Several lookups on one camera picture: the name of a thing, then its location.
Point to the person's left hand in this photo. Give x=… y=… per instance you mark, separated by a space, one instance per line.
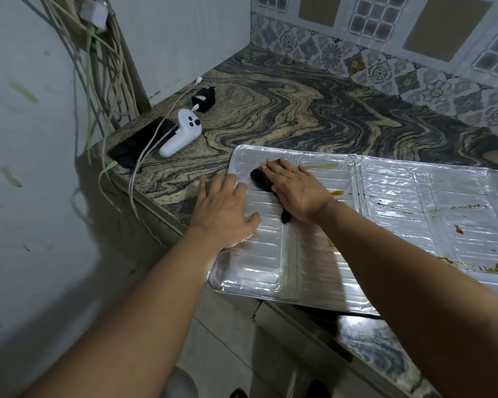
x=222 y=215

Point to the person's right hand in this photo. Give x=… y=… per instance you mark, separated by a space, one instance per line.
x=301 y=194

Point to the person's left thumb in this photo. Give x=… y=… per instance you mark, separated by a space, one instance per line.
x=254 y=224

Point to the person's right little finger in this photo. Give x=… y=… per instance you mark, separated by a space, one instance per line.
x=303 y=173

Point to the person's right middle finger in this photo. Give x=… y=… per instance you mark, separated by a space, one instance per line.
x=277 y=170

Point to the person's left little finger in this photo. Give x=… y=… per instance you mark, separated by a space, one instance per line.
x=201 y=190

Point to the person's left middle finger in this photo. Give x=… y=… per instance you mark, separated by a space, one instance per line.
x=229 y=185

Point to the black cleaning cloth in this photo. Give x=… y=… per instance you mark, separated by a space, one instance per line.
x=260 y=180

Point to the embossed aluminium foil splash guard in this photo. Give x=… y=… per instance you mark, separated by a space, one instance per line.
x=398 y=211

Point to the person's left forearm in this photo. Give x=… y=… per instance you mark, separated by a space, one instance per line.
x=149 y=319

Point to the person's right forearm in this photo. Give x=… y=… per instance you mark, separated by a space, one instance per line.
x=411 y=294

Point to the white handheld controller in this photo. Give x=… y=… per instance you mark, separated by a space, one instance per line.
x=181 y=132

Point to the black smartphone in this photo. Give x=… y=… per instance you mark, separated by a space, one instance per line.
x=139 y=142

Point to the black charger adapter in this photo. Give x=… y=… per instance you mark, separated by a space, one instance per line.
x=204 y=99

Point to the grey cabinet door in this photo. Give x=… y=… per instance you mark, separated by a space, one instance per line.
x=307 y=348

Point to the person's black shoe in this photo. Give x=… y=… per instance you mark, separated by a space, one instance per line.
x=238 y=393
x=317 y=389

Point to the white wall plug adapter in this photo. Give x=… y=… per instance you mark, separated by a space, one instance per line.
x=92 y=13

